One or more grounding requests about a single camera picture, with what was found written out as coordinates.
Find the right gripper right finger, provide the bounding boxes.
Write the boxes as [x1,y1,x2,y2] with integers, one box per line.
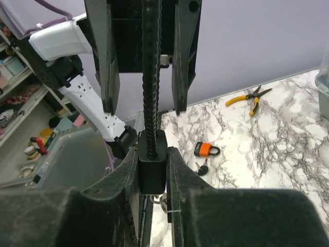
[167,147,328,246]

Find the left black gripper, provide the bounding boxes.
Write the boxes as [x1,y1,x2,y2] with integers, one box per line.
[84,1,202,115]

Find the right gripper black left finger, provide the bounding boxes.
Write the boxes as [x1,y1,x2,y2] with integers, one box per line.
[1,148,139,246]

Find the small silver keys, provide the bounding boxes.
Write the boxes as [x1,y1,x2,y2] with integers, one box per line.
[150,193,168,214]

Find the small black keys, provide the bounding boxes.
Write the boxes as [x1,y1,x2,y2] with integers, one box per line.
[195,158,209,177]

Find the orange padlock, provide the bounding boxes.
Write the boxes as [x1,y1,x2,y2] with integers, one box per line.
[194,142,221,157]

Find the thin black cable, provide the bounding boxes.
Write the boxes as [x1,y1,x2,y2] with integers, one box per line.
[136,0,169,195]

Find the clear green plastic storage box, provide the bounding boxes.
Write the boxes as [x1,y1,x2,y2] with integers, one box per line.
[315,43,329,120]

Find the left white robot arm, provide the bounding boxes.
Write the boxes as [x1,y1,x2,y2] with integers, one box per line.
[12,1,202,159]

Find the cluttered storage shelf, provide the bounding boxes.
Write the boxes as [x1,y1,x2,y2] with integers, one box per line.
[1,22,77,185]

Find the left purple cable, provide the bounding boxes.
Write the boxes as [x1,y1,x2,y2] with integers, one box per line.
[0,0,75,37]

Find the yellow handled pliers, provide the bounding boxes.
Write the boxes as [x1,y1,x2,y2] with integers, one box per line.
[225,86,272,116]

